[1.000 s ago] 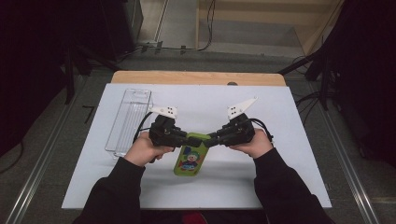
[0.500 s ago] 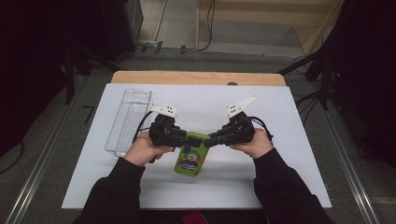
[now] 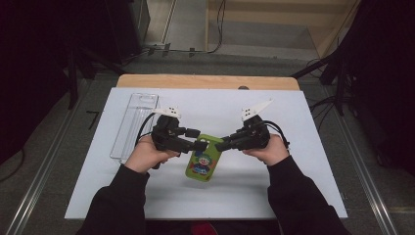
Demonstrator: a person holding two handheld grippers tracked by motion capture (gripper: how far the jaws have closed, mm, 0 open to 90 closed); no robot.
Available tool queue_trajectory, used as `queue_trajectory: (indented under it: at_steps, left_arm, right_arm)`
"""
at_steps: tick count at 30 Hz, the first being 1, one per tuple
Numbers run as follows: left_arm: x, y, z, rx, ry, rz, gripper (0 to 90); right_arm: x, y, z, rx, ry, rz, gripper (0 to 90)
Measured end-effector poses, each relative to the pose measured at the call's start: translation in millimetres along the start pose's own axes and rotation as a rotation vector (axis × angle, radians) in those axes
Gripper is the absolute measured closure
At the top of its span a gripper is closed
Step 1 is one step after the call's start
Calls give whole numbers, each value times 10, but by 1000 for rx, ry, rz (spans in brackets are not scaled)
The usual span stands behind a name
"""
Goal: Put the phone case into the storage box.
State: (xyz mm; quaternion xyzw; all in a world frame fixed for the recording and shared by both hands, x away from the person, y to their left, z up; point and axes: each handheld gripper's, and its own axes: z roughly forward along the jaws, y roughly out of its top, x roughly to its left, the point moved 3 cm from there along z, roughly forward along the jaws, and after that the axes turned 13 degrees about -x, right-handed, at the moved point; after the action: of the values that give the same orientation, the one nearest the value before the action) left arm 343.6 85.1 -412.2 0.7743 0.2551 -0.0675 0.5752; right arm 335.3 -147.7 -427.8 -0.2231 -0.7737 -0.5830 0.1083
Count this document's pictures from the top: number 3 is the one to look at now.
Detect green phone case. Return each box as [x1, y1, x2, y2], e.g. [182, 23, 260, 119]
[184, 133, 225, 183]

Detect person's left hand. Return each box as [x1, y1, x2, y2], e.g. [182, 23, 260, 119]
[124, 134, 180, 174]

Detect clear plastic container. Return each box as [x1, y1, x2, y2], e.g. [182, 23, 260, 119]
[109, 92, 160, 165]

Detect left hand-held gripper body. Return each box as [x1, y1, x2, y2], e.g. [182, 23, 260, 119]
[151, 106, 194, 155]

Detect person's right hand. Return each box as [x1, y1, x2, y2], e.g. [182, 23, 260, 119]
[242, 132, 292, 166]

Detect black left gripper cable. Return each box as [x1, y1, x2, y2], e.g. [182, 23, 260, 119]
[134, 112, 157, 147]

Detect black curtain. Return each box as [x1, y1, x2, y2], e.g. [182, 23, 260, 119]
[0, 0, 151, 165]
[290, 0, 415, 177]

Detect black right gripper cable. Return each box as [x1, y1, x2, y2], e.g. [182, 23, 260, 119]
[260, 119, 292, 151]

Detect black stand leg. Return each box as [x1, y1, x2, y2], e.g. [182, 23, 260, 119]
[67, 48, 99, 111]

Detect wooden table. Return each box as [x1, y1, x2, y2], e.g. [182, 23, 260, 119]
[115, 73, 300, 91]

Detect black floor cable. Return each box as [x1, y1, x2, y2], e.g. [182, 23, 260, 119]
[143, 0, 227, 55]

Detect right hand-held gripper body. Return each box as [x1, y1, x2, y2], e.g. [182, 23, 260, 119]
[232, 98, 274, 152]

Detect red cloth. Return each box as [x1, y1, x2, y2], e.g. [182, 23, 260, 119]
[190, 221, 219, 235]

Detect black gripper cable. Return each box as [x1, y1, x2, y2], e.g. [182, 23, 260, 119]
[134, 112, 157, 147]
[260, 119, 292, 151]

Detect wooden platform frame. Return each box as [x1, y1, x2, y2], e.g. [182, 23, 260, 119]
[205, 0, 361, 60]

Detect white table cover sheet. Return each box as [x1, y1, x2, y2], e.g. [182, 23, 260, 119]
[64, 87, 348, 220]

